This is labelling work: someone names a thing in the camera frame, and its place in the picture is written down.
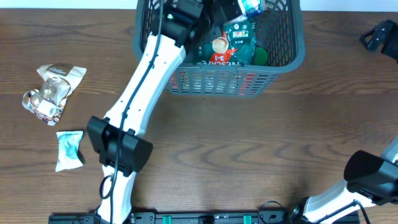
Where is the Pantree cookie pouch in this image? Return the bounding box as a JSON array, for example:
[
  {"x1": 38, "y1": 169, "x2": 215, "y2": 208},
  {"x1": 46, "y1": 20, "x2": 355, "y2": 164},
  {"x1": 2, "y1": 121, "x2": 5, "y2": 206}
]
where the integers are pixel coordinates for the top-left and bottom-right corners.
[{"x1": 22, "y1": 63, "x2": 87, "y2": 126}]

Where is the grey plastic mesh basket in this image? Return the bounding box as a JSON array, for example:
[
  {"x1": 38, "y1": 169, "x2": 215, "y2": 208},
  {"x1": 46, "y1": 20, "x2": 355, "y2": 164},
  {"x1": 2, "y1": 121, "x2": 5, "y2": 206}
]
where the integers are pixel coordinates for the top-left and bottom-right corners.
[{"x1": 133, "y1": 0, "x2": 305, "y2": 97}]

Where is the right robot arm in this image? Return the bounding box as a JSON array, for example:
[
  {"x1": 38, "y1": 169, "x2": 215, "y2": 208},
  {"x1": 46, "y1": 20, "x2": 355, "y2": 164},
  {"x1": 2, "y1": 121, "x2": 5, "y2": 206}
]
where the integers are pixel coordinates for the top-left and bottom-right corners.
[{"x1": 289, "y1": 139, "x2": 397, "y2": 223}]

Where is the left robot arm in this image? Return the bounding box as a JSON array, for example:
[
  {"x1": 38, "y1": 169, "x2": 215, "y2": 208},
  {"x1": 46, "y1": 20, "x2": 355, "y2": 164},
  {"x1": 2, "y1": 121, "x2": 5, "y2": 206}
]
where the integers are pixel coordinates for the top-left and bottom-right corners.
[{"x1": 87, "y1": 0, "x2": 247, "y2": 223}]

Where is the Kleenex tissue multipack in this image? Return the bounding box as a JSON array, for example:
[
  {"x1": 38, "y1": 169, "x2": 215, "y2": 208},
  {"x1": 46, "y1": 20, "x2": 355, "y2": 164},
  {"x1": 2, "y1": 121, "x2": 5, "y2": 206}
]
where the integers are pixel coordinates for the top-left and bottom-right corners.
[{"x1": 238, "y1": 0, "x2": 267, "y2": 18}]

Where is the small white-green sachet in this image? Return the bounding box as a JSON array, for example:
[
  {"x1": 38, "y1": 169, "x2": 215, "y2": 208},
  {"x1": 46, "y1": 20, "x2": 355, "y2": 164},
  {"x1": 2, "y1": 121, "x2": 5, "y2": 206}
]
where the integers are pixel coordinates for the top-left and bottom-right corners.
[{"x1": 55, "y1": 131, "x2": 83, "y2": 172}]

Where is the black aluminium rail base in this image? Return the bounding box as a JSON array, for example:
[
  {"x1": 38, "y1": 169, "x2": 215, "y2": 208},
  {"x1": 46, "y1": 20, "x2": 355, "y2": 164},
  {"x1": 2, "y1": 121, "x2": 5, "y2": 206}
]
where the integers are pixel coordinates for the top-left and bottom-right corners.
[{"x1": 48, "y1": 203, "x2": 361, "y2": 224}]

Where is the orange spaghetti pasta packet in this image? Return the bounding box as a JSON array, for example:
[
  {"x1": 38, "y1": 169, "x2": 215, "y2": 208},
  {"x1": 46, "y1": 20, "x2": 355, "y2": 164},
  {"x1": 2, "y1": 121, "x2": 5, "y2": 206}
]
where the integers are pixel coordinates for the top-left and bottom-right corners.
[{"x1": 165, "y1": 71, "x2": 263, "y2": 96}]

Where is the green Nescafe coffee bag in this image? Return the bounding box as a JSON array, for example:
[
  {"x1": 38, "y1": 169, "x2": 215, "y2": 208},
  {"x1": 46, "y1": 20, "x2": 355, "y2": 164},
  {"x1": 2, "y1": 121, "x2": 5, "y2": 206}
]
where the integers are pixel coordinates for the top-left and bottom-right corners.
[{"x1": 193, "y1": 19, "x2": 256, "y2": 66}]

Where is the small green packet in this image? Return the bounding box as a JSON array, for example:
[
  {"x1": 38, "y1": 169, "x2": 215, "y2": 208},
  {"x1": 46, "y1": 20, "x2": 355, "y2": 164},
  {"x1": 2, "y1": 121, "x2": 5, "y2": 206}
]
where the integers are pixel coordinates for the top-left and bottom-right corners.
[{"x1": 252, "y1": 47, "x2": 269, "y2": 66}]

